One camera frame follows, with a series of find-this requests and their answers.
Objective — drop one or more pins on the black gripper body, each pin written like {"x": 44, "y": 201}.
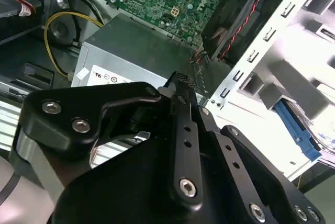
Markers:
{"x": 125, "y": 190}

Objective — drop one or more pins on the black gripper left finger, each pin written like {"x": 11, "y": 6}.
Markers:
{"x": 60, "y": 129}

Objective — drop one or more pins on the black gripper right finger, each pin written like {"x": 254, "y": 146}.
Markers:
{"x": 261, "y": 177}

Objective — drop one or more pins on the hard disk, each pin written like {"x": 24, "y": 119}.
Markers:
{"x": 295, "y": 127}

